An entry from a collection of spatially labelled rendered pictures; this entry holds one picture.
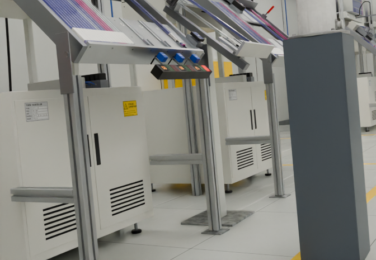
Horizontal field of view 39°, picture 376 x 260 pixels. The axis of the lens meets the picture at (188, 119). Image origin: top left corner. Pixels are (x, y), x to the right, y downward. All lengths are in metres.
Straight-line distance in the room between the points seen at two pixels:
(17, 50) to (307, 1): 2.69
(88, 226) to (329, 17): 0.94
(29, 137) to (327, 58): 0.96
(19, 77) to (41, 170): 2.21
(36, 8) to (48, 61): 2.54
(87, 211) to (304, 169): 0.67
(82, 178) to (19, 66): 2.54
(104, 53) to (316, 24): 0.65
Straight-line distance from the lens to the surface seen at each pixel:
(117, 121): 2.11
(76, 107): 1.50
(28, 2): 1.68
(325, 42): 1.63
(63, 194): 1.57
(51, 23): 1.61
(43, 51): 4.17
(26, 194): 1.69
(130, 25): 1.91
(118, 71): 4.80
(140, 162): 2.22
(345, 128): 1.62
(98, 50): 1.58
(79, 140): 1.50
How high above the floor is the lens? 0.54
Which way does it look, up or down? 2 degrees down
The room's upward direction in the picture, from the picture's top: 5 degrees counter-clockwise
